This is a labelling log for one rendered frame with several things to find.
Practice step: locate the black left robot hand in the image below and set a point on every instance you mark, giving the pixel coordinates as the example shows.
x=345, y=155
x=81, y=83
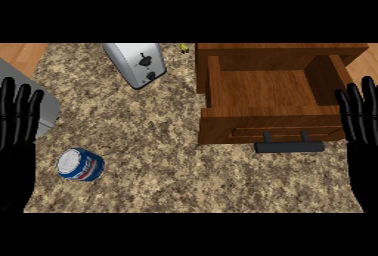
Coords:
x=15, y=160

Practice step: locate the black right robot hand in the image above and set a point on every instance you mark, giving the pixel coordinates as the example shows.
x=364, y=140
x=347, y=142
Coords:
x=364, y=160

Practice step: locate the blue and white can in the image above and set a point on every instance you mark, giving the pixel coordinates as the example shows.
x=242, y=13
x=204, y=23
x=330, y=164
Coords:
x=79, y=164

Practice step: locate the wooden drawer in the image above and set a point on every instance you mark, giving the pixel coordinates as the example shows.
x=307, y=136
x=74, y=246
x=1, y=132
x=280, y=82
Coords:
x=274, y=100

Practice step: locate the grey flat appliance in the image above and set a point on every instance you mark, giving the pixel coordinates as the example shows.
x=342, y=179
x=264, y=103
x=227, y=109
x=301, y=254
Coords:
x=34, y=100

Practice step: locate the wooden cabinet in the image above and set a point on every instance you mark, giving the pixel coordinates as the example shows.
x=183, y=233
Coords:
x=280, y=53

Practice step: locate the silver toaster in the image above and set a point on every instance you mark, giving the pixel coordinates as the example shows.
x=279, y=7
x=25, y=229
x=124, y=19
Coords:
x=137, y=64

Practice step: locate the small yellow green object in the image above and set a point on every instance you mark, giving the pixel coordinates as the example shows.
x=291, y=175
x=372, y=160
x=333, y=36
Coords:
x=183, y=48

